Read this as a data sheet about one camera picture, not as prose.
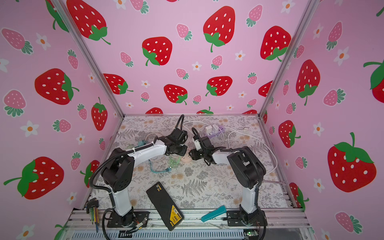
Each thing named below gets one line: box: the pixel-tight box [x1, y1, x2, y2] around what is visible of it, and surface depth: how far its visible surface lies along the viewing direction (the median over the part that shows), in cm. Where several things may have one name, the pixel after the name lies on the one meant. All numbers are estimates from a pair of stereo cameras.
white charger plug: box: [205, 124, 219, 134], surface depth 106 cm
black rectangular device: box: [146, 182, 185, 231], surface depth 78 cm
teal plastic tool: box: [201, 205, 227, 222], surface depth 78 cm
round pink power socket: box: [180, 153, 192, 163], surface depth 95 cm
